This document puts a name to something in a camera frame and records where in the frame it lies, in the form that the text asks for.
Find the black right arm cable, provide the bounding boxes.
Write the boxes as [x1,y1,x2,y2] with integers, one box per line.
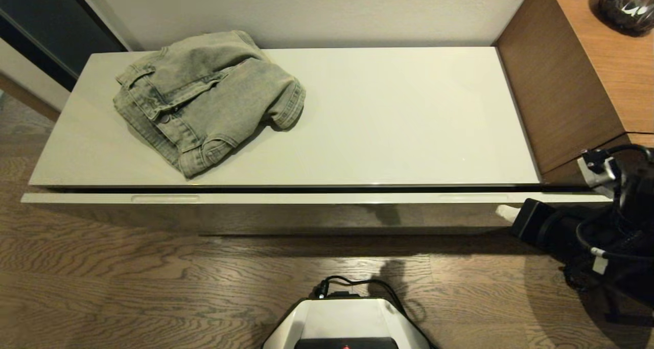
[575,144,654,262]

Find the dark glass vase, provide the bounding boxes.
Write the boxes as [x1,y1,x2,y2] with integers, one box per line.
[598,0,654,37]

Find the black metal stand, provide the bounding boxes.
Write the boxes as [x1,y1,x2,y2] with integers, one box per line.
[604,288,654,326]

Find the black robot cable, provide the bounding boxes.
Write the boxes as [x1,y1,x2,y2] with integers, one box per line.
[312,275,436,349]

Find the white glossy cabinet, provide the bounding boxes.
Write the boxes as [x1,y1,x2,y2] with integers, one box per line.
[28,46,589,192]

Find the brown wooden desk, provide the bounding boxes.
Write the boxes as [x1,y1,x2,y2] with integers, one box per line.
[495,0,654,187]

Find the grey denim shorts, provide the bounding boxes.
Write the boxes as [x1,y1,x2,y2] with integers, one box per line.
[112,30,307,180]

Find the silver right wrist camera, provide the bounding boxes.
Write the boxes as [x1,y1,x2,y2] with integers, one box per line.
[577,149,622,199]

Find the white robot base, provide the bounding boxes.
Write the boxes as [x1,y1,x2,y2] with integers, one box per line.
[261,296,436,349]

